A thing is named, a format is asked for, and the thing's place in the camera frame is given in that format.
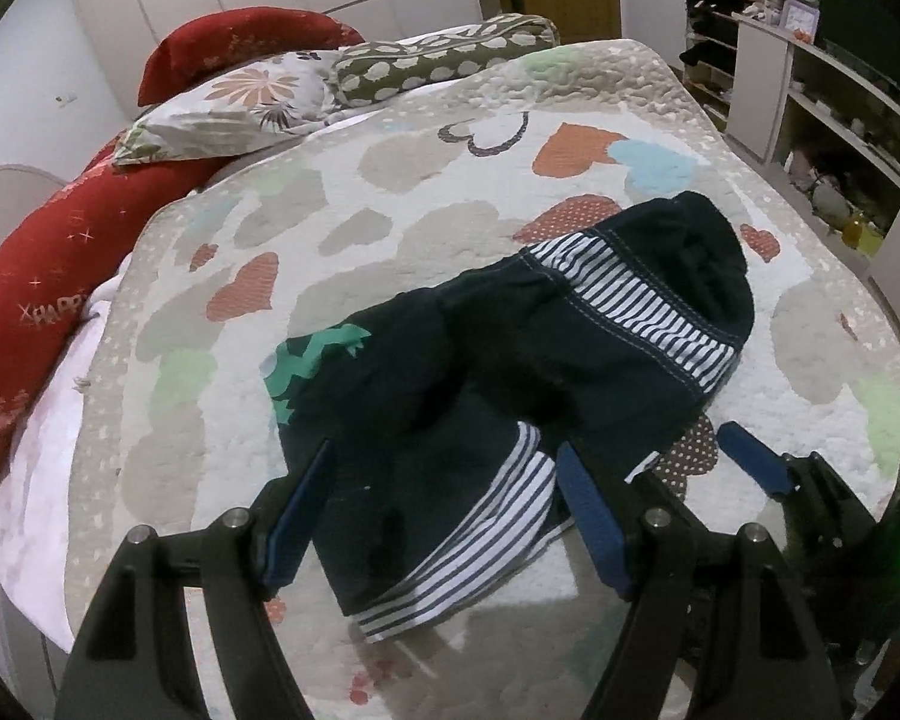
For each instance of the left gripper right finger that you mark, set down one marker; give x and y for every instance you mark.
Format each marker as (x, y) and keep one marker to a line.
(728, 605)

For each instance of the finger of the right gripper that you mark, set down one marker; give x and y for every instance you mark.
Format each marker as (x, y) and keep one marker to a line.
(762, 465)

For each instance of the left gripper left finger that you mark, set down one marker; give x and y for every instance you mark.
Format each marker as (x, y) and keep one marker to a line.
(133, 656)

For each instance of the dark striped pants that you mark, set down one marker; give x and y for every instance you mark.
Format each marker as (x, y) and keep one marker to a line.
(446, 406)

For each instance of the pink bed sheet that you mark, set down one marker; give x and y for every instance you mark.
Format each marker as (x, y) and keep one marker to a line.
(34, 486)

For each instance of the heart pattern quilt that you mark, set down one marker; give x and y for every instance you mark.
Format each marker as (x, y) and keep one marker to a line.
(180, 428)

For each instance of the white shelf cabinet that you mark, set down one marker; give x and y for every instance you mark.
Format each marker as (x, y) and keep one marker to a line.
(828, 134)

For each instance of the long red bolster pillow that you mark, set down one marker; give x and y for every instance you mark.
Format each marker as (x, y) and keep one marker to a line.
(60, 253)

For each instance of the grey headboard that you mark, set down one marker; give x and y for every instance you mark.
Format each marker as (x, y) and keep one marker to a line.
(7, 202)

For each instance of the cluttered shoe rack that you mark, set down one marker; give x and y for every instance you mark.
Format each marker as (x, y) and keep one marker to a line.
(711, 44)

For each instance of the olive dotted pillow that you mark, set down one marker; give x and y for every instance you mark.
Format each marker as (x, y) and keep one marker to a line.
(375, 71)

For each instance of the floral white pillow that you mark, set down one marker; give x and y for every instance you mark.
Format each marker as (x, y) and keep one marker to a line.
(241, 111)

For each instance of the small picture frame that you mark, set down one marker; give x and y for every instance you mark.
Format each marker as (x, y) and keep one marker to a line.
(801, 20)

